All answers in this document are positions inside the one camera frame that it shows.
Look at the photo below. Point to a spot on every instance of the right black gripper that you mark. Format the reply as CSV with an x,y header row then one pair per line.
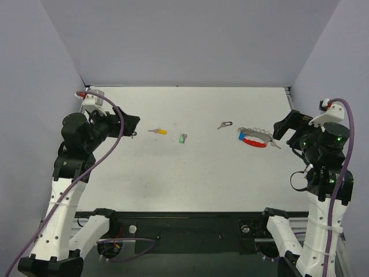
x,y
296,127

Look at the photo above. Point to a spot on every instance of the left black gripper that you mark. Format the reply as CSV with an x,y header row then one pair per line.
x,y
119,122

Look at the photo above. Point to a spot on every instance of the red keyring with keys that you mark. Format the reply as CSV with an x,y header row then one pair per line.
x,y
256,137

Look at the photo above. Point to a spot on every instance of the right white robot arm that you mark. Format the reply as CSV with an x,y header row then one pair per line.
x,y
329,191

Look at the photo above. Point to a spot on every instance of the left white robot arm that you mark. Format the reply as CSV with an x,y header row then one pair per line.
x,y
69,187

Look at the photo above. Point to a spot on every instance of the key with yellow tag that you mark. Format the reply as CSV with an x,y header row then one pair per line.
x,y
158,131

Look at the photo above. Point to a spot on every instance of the key with green tag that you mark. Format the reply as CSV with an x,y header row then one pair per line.
x,y
182,138

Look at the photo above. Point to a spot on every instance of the key with black tag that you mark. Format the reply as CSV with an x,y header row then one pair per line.
x,y
225,124

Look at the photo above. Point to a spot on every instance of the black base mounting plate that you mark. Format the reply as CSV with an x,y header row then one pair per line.
x,y
191,233

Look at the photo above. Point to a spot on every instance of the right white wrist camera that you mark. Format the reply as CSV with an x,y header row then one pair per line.
x,y
329,113

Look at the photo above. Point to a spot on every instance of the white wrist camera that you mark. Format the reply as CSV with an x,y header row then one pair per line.
x,y
329,113
91,101

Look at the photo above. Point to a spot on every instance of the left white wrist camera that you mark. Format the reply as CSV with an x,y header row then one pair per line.
x,y
91,101

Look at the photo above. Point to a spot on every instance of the aluminium frame rail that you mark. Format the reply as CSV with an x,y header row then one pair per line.
x,y
291,238

